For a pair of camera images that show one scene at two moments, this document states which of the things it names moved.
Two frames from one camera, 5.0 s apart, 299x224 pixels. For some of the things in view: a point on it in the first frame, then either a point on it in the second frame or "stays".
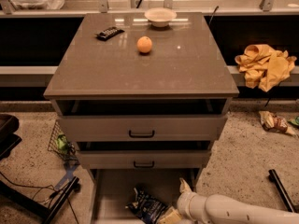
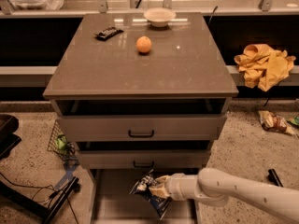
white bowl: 160,17 stays
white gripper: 184,202 → 174,186
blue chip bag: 146,207 → 142,189
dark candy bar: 109,33 stays
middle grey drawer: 142,160 stays
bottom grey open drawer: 112,189 stays
